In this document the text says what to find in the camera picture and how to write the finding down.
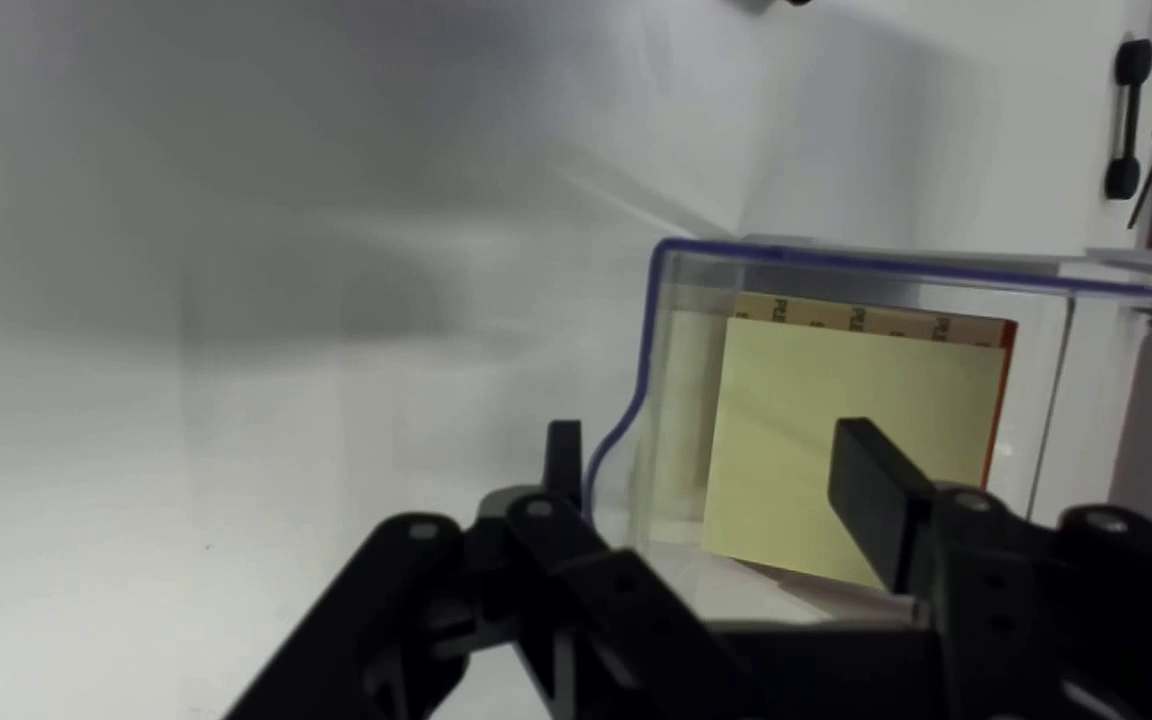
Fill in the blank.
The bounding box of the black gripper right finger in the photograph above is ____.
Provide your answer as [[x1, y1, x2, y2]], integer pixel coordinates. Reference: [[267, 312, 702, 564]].
[[823, 414, 1152, 720]]

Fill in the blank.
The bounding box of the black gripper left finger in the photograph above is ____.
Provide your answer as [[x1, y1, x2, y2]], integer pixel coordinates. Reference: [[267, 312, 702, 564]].
[[223, 415, 790, 720]]

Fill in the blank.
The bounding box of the clear plastic lidded box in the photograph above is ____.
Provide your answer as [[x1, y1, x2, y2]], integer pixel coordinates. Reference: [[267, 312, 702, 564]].
[[583, 232, 1152, 632]]

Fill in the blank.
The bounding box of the large yellow paper pad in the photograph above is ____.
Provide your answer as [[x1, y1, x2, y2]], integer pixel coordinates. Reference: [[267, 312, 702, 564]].
[[699, 294, 1021, 592]]

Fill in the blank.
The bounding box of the black dumbbell-shaped handle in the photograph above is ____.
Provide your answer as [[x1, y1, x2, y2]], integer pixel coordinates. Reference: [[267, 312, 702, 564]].
[[1099, 35, 1152, 206]]

